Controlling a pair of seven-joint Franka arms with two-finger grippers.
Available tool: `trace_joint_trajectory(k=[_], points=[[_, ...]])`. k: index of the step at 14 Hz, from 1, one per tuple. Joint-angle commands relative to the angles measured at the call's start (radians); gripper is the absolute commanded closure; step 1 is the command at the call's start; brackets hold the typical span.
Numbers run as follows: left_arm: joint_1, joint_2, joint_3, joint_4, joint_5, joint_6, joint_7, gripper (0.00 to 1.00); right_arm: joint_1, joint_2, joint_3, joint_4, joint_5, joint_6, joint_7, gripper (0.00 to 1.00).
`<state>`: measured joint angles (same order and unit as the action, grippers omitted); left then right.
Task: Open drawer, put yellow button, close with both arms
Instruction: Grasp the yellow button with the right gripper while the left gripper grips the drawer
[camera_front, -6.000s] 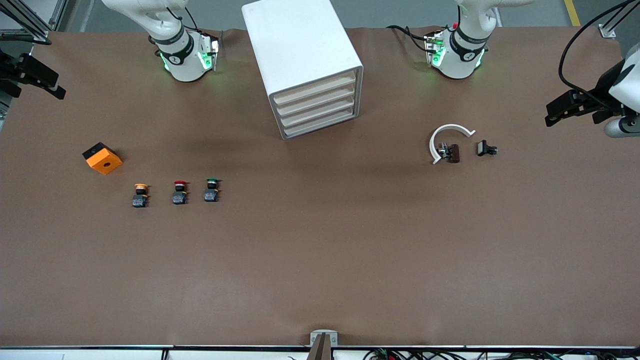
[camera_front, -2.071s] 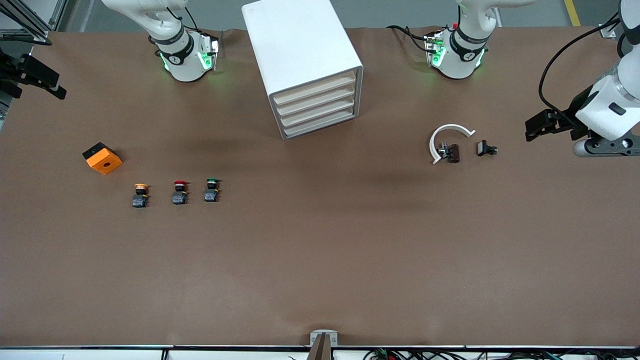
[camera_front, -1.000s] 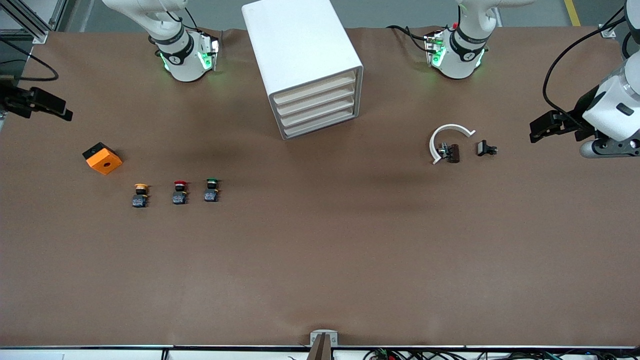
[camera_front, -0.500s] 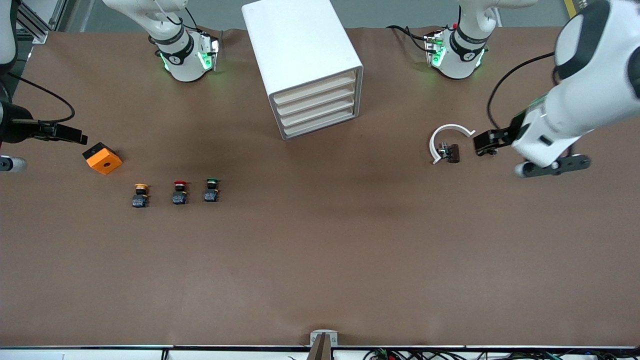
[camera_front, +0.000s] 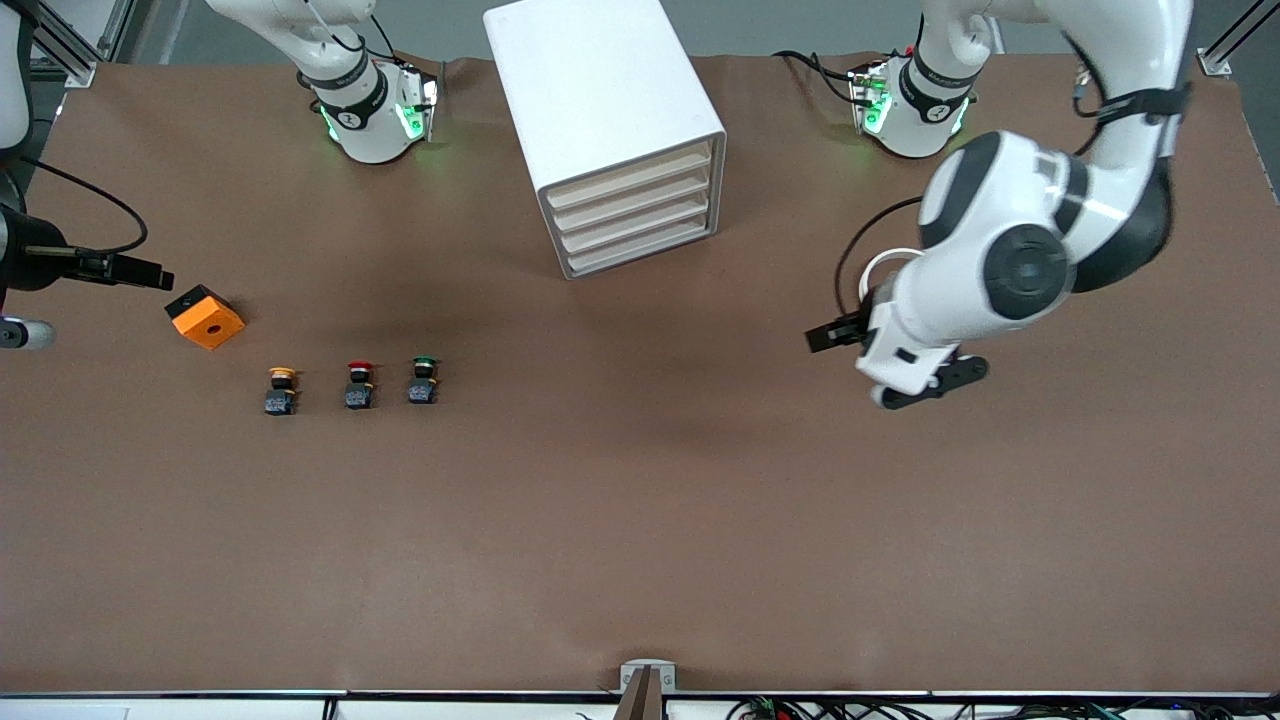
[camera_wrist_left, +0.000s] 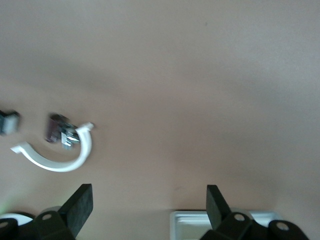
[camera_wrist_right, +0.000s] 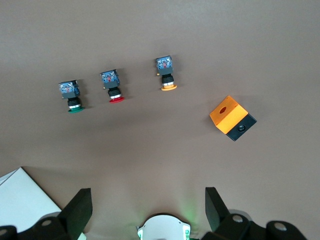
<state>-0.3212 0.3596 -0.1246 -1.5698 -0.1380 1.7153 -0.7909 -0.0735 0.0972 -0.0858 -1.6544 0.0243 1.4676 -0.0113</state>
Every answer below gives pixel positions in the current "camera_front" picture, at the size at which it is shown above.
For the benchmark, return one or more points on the grey metal bracket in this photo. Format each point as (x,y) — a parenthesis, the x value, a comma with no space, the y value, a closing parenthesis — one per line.
(648,666)

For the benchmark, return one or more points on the aluminium frame profile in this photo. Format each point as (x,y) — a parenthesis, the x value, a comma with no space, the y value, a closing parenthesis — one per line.
(70,45)
(1225,50)

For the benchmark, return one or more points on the brown camera post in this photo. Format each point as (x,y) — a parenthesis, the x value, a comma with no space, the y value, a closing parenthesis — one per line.
(642,700)

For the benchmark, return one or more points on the yellow mushroom push button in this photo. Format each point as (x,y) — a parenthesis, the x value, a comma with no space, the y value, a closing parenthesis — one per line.
(281,398)

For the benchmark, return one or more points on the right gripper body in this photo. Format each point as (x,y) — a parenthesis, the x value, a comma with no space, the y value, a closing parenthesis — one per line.
(30,265)

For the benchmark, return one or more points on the green mushroom push button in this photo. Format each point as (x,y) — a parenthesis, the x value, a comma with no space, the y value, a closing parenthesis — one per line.
(422,388)

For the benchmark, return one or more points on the red mushroom push button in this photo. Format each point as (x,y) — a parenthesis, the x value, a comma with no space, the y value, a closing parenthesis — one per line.
(359,392)

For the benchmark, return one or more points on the white table edge rail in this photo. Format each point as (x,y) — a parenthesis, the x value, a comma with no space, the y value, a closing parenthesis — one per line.
(200,706)

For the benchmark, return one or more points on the brown table cover mat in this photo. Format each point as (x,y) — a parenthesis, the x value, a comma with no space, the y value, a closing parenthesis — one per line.
(640,500)

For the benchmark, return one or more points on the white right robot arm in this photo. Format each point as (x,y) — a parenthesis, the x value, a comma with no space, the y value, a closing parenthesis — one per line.
(360,110)

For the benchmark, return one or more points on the orange box with hole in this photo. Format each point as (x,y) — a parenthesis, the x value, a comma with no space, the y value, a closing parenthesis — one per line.
(208,322)

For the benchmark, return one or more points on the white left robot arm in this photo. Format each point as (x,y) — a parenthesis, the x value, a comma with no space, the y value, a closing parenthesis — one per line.
(1030,270)

